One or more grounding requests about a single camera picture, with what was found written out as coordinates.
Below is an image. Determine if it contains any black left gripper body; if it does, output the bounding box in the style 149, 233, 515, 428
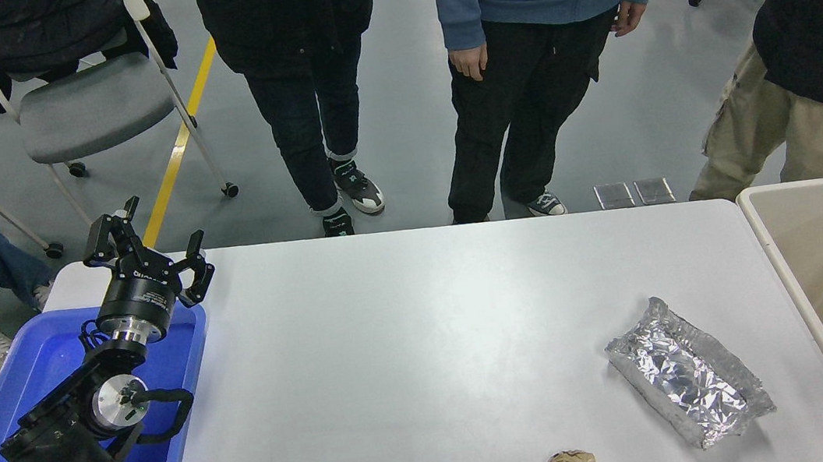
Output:
93, 246, 194, 338

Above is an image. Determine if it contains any person's right hand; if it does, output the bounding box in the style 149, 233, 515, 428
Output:
447, 44, 492, 86

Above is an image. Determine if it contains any person's left hand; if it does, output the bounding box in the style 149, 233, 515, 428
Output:
607, 0, 651, 39

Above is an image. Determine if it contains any black jacket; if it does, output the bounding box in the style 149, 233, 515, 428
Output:
0, 0, 185, 115

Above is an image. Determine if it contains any crumpled silver foil tray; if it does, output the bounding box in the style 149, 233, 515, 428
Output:
599, 284, 780, 460

